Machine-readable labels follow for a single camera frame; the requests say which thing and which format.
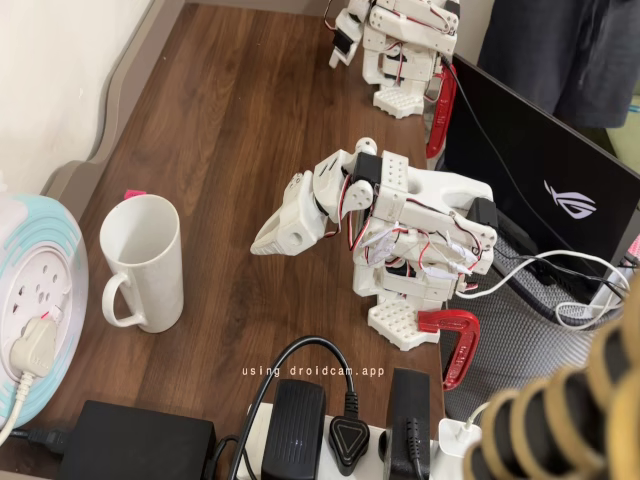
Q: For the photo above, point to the green sofa cushion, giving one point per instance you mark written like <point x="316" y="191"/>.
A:
<point x="627" y="145"/>

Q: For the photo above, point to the white ceramic mug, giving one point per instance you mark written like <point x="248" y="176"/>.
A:
<point x="145" y="280"/>

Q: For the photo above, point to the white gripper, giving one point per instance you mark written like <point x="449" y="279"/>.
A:
<point x="289" y="231"/>

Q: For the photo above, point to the black ROG laptop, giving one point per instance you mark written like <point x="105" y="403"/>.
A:
<point x="525" y="150"/>

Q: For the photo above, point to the pink patterned cloth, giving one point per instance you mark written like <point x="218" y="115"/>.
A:
<point x="636" y="252"/>

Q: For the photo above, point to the white leader robot arm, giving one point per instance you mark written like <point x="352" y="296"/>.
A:
<point x="395" y="40"/>

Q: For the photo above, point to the grey mesh chair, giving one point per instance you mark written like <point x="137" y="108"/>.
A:
<point x="510" y="360"/>

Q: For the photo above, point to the narrow black power adapter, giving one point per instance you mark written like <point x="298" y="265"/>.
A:
<point x="410" y="400"/>

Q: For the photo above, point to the gold black gooseneck holder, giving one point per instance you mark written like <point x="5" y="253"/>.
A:
<point x="550" y="425"/>

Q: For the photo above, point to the large black power brick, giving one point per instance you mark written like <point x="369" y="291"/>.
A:
<point x="135" y="445"/>

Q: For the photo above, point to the wide black power adapter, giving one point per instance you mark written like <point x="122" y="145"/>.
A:
<point x="295" y="425"/>

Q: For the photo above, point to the white USB charger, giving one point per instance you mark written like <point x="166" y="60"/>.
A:
<point x="455" y="445"/>

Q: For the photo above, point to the small red object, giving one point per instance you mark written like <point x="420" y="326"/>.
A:
<point x="134" y="193"/>

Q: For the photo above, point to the white follower robot arm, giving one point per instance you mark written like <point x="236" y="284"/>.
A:
<point x="430" y="190"/>

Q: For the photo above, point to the dark grey trousers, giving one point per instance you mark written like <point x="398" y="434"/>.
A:
<point x="575" y="50"/>

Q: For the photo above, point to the red C-clamp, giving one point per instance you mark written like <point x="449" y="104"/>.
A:
<point x="442" y="110"/>
<point x="462" y="345"/>

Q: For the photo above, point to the white power strip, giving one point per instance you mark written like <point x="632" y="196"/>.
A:
<point x="377" y="440"/>

